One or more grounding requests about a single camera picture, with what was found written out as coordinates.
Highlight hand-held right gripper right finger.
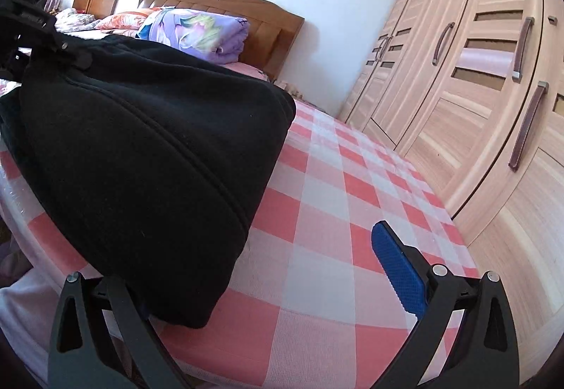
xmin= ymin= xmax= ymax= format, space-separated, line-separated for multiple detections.
xmin=371 ymin=220 xmax=521 ymax=389

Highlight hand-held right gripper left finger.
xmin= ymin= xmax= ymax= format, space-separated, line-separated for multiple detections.
xmin=48 ymin=272 xmax=191 ymax=389

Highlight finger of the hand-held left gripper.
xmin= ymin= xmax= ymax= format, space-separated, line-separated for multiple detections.
xmin=0 ymin=46 xmax=32 ymax=80
xmin=11 ymin=25 xmax=93 ymax=69

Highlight black pants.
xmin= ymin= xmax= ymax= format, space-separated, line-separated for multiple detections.
xmin=0 ymin=33 xmax=297 ymax=331

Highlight grey floral bedding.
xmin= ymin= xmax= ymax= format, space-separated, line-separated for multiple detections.
xmin=55 ymin=8 xmax=105 ymax=32

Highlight small wooden headboard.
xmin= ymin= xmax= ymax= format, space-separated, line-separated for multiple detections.
xmin=72 ymin=0 xmax=120 ymax=18

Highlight orange floral pillow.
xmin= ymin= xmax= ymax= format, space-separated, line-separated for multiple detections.
xmin=94 ymin=6 xmax=165 ymax=33

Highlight pink checked bedsheet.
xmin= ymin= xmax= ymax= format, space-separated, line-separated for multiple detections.
xmin=0 ymin=78 xmax=482 ymax=389

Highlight purple printed quilt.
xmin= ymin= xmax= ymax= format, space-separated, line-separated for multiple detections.
xmin=136 ymin=7 xmax=251 ymax=66

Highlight light wooden wardrobe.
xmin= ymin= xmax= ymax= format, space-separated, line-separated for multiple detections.
xmin=337 ymin=0 xmax=564 ymax=372

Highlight pink pillow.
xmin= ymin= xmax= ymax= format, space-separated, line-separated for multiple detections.
xmin=224 ymin=60 xmax=276 ymax=82

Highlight large wooden headboard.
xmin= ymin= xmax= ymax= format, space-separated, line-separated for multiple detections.
xmin=138 ymin=0 xmax=306 ymax=82

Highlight long wardrobe door handle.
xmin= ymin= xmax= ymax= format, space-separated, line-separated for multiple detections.
xmin=512 ymin=16 xmax=535 ymax=84
xmin=431 ymin=21 xmax=456 ymax=66
xmin=508 ymin=81 xmax=550 ymax=172

